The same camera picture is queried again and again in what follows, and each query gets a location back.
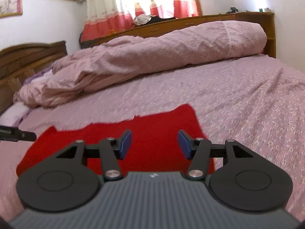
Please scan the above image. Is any red knitted sweater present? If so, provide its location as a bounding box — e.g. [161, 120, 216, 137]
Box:
[16, 104, 206, 175]

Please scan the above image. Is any white and red curtain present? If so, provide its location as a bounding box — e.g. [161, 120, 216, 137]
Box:
[81, 0, 203, 42]

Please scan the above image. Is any pink floral bed sheet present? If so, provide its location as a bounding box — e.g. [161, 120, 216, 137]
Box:
[0, 53, 305, 222]

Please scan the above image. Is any pink rolled duvet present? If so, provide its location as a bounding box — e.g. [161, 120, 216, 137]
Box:
[14, 21, 267, 108]

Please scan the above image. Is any clothes pile on cabinet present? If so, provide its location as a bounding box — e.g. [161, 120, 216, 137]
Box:
[133, 14, 176, 27]

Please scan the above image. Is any white purple pillow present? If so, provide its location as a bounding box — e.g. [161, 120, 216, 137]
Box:
[1, 67, 53, 127]

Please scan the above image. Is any wooden headboard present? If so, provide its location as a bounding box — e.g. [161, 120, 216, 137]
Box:
[0, 41, 67, 113]

